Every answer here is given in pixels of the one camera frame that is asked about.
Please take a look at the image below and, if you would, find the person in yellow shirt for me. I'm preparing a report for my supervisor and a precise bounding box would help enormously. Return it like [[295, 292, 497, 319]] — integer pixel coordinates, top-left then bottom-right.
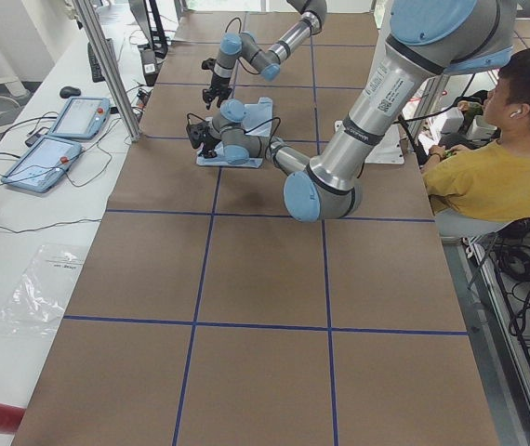
[[421, 48, 530, 223]]

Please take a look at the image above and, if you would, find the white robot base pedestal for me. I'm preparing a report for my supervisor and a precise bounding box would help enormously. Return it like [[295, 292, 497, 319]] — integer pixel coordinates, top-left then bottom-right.
[[334, 120, 405, 166]]

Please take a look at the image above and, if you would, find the black computer mouse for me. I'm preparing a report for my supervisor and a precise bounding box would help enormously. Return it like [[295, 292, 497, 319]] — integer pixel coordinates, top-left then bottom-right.
[[60, 85, 81, 98]]

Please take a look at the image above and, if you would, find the clear plastic bag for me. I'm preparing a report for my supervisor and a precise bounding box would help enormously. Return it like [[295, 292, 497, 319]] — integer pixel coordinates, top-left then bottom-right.
[[0, 243, 89, 338]]

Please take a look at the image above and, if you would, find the blue teach pendant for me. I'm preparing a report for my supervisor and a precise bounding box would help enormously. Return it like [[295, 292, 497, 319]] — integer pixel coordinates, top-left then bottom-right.
[[1, 136, 83, 193], [48, 97, 111, 141]]

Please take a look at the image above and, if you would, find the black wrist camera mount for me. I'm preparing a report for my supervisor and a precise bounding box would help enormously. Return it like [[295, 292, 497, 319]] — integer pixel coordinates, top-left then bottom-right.
[[186, 121, 209, 150], [201, 58, 216, 71]]

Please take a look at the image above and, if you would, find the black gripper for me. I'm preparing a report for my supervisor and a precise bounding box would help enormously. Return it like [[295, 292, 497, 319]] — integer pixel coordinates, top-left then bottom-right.
[[199, 121, 221, 158], [202, 76, 232, 110]]

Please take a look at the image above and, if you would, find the upper blue teach pendant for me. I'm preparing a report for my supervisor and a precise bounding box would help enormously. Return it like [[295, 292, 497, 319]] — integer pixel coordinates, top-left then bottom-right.
[[48, 97, 111, 141]]

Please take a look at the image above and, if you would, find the light blue button shirt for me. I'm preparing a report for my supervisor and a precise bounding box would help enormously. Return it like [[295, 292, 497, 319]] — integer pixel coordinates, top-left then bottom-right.
[[195, 97, 276, 168]]

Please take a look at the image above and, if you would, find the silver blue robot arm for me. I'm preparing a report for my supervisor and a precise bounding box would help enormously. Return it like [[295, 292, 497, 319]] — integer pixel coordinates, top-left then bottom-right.
[[187, 0, 517, 222], [201, 0, 327, 110]]

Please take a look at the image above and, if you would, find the aluminium frame post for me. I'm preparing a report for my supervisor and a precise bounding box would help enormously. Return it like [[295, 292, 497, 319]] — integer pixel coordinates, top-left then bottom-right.
[[72, 0, 141, 143]]

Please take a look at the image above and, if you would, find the lower blue teach pendant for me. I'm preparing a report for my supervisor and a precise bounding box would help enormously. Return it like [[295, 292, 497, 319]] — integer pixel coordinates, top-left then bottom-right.
[[1, 136, 83, 193]]

